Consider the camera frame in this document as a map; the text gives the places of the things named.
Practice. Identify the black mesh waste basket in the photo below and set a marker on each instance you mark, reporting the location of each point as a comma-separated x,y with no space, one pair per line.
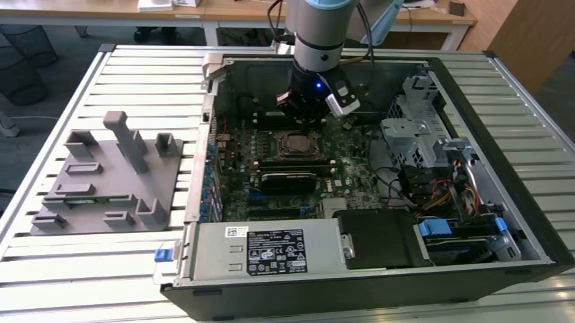
31,43
23,84

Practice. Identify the CPU socket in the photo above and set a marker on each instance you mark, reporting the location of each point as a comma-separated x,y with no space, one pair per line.
287,158

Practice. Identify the green RAM stick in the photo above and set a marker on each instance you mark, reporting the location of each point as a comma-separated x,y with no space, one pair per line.
99,198

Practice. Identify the blue plastic bay latch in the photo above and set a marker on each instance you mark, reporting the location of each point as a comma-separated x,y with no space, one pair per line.
500,227

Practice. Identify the wooden cabinet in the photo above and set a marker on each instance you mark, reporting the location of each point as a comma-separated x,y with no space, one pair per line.
534,40

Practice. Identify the white box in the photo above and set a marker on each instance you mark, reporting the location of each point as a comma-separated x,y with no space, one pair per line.
155,5

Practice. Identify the small silver chipset heatsink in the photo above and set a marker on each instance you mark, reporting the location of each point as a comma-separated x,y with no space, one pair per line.
335,206

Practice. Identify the grey parts rack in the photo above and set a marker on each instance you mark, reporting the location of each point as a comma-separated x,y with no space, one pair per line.
113,188

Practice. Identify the blue plastic case latch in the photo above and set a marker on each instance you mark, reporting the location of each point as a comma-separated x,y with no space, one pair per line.
163,254

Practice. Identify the small black box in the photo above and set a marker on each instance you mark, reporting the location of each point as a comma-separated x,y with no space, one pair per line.
457,8

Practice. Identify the small white wrist camera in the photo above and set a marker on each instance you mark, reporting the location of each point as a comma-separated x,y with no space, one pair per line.
285,99

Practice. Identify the black graphics card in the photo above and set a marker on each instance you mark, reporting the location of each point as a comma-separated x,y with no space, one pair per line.
287,183

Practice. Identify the silver drive cage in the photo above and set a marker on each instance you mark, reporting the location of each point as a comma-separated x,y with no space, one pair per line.
405,141

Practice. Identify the white black-faced wrist camera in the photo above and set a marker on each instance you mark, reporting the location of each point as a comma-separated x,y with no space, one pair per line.
343,99

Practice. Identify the wooden desk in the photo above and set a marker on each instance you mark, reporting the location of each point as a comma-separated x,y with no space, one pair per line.
90,11

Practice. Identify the black open PC case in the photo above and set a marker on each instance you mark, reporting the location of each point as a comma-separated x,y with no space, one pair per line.
314,296

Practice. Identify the silver green CPU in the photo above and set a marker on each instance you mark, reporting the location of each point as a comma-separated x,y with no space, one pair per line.
302,143

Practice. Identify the green motherboard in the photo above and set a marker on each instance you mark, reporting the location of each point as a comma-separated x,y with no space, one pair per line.
355,188

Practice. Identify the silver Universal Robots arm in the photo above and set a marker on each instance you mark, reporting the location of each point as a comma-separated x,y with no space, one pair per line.
319,33

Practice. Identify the silver power supply unit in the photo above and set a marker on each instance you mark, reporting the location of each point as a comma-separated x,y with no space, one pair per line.
215,249

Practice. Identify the black hard disk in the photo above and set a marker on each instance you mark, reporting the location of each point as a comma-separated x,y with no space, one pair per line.
458,252

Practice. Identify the blue disk carrier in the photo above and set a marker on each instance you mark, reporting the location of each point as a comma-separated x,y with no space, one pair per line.
434,230

